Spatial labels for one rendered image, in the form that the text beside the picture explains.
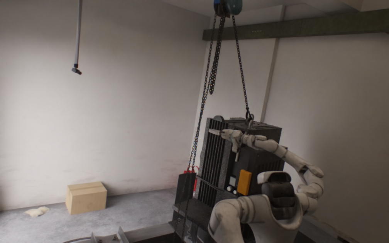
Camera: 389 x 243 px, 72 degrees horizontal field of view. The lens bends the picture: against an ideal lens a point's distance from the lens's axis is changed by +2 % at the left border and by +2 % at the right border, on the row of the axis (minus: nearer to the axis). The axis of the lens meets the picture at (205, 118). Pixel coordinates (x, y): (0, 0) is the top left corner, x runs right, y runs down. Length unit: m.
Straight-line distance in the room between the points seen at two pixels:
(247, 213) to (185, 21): 3.55
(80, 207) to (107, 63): 1.89
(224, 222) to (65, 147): 3.17
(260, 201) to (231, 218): 0.14
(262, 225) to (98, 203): 3.06
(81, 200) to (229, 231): 3.03
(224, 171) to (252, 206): 1.05
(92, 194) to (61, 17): 2.19
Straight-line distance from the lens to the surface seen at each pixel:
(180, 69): 4.21
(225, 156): 2.07
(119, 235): 2.26
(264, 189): 1.09
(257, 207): 1.07
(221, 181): 2.14
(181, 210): 2.17
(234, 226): 0.98
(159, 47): 4.06
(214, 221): 1.01
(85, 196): 3.82
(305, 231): 2.86
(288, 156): 1.58
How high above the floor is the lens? 1.93
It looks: 9 degrees down
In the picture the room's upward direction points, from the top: 9 degrees clockwise
